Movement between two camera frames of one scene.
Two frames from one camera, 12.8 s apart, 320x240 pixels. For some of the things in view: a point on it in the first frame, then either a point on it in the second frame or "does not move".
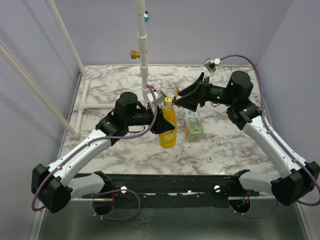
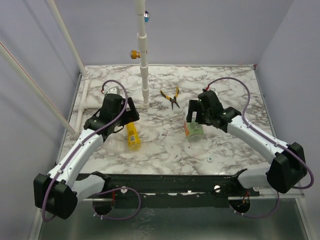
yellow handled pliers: x=176 y=94 does not move
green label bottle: x=193 y=126 does not move
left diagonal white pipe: x=38 y=91 does not move
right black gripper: x=203 y=92 to x=196 y=110
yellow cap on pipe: x=134 y=54 does not move
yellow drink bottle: x=168 y=139 to x=134 y=141
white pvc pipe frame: x=142 y=45 does not move
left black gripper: x=160 y=124 to x=130 y=116
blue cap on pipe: x=146 y=18 does not move
